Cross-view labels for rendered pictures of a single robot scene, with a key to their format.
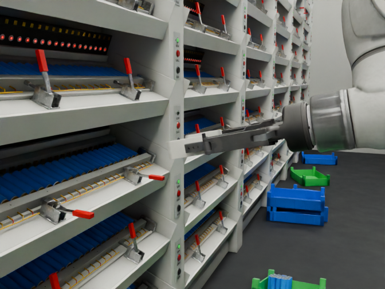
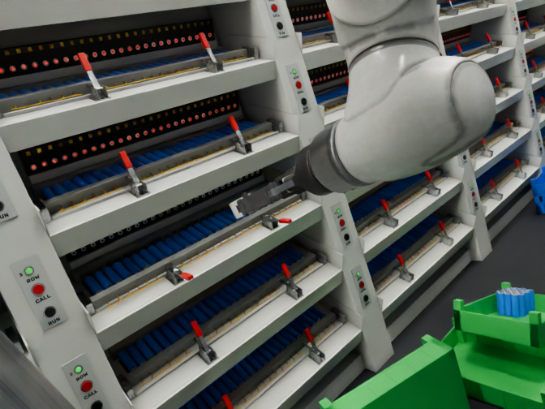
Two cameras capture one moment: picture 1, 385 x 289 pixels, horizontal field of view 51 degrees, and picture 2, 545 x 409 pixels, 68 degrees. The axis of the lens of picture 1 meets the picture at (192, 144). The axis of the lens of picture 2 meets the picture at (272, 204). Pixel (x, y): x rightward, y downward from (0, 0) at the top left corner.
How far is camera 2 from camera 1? 42 cm
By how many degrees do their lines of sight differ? 33
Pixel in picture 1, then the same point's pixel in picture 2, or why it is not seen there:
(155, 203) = (320, 237)
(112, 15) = (190, 89)
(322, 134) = (323, 178)
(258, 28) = not seen: outside the picture
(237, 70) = not seen: hidden behind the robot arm
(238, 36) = not seen: hidden behind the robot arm
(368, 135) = (360, 171)
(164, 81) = (289, 118)
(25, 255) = (150, 314)
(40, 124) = (134, 213)
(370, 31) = (343, 41)
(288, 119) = (298, 165)
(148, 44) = (267, 87)
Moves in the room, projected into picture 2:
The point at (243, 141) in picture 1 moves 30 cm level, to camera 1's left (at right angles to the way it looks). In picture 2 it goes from (262, 199) to (130, 228)
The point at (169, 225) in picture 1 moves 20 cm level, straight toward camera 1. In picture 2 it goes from (337, 256) to (313, 294)
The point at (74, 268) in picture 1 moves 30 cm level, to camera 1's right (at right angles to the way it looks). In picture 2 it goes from (229, 311) to (345, 307)
